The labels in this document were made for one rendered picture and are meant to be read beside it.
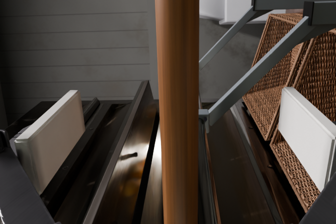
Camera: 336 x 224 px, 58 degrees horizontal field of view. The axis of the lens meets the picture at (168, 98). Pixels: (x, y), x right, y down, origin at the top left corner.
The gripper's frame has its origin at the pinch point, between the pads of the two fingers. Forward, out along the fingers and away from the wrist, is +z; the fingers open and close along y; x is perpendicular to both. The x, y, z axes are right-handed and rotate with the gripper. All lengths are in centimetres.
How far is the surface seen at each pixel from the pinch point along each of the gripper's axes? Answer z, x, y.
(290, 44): 42.4, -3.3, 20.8
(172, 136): 2.8, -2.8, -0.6
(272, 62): 42.3, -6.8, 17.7
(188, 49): 2.9, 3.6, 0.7
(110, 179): 53, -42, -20
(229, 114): 129, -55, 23
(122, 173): 63, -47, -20
